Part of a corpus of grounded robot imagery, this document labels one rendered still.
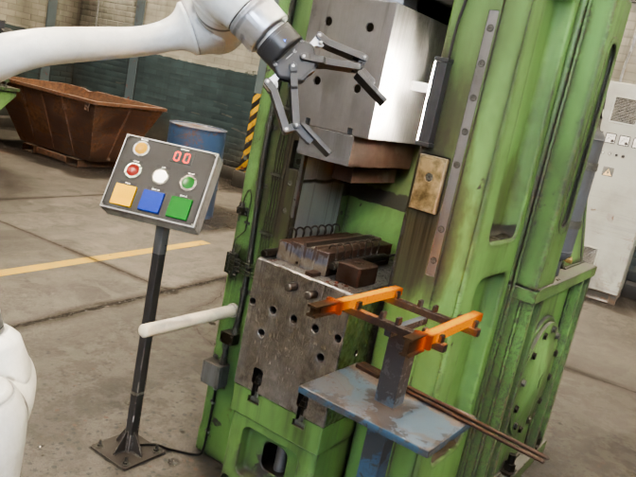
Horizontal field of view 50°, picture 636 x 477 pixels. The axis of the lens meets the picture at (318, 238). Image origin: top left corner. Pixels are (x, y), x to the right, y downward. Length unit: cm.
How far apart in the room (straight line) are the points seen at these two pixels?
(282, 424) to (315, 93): 107
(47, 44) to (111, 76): 1007
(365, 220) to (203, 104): 756
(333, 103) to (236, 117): 756
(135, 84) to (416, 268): 905
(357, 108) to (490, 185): 46
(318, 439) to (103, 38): 143
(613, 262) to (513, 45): 535
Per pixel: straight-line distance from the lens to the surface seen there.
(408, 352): 158
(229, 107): 977
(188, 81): 1025
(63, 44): 124
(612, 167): 723
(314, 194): 248
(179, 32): 135
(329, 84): 217
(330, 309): 172
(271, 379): 230
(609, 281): 732
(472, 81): 211
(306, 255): 221
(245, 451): 252
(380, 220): 261
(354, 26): 215
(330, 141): 215
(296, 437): 230
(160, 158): 244
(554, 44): 245
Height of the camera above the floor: 149
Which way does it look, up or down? 12 degrees down
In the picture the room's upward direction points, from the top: 12 degrees clockwise
